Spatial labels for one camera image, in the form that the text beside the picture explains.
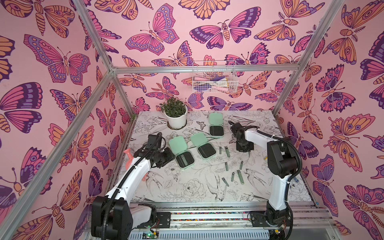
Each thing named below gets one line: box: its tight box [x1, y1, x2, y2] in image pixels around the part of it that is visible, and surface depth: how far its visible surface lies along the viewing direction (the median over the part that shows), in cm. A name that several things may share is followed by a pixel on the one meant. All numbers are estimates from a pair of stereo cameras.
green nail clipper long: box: [236, 169, 245, 185], surface depth 89 cm
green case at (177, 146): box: [168, 135, 196, 170], surface depth 98 cm
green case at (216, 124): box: [208, 112, 225, 137], surface depth 115 cm
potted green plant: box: [160, 96, 188, 129], surface depth 103 cm
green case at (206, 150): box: [190, 132, 217, 159], surface depth 102 cm
